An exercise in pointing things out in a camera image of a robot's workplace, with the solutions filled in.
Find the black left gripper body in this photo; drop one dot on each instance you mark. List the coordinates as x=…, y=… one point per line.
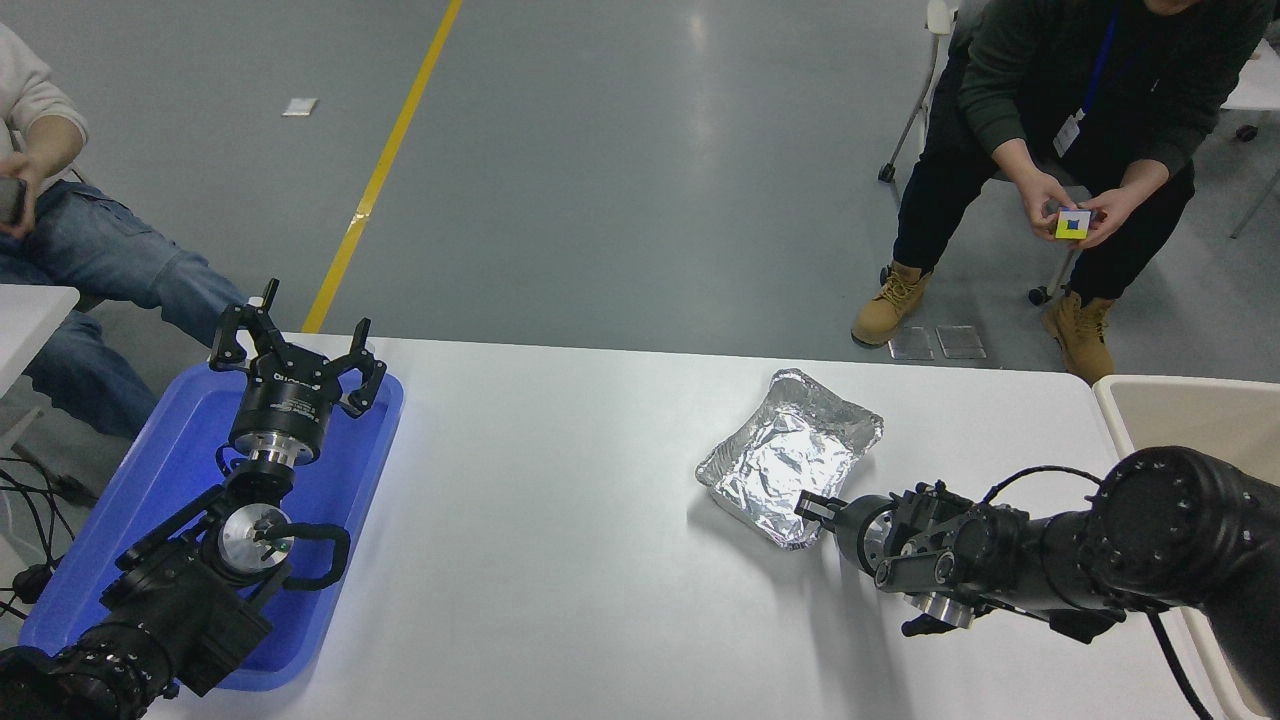
x=285, y=410

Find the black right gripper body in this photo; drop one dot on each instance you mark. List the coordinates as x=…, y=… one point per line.
x=852, y=530

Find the person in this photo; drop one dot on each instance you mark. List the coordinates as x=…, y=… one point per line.
x=100, y=250
x=1030, y=70

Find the silver foil tray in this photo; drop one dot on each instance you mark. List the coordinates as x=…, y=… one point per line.
x=780, y=460

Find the white side table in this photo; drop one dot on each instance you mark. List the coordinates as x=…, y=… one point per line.
x=30, y=320

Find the blue plastic tray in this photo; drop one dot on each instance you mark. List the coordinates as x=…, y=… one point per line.
x=170, y=470

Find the person's left forearm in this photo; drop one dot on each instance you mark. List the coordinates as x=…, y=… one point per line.
x=55, y=150

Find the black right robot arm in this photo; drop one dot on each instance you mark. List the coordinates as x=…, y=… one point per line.
x=1160, y=530

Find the person's right hand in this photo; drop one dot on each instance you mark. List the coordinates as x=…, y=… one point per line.
x=1040, y=195

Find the white wheeled chair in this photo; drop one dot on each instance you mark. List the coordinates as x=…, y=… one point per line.
x=937, y=18

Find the colourful puzzle cube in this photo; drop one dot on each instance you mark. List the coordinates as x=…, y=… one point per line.
x=1073, y=224

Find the large pale bin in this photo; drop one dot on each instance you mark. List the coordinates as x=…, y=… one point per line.
x=1180, y=415

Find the white ID badge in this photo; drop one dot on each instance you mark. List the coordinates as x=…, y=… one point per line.
x=1068, y=135

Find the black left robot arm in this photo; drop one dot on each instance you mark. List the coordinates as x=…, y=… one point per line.
x=180, y=610

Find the person's left hand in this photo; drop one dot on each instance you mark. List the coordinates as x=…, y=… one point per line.
x=1112, y=210
x=30, y=190

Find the tan work boot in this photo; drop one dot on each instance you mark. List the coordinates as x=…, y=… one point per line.
x=890, y=305
x=1085, y=335

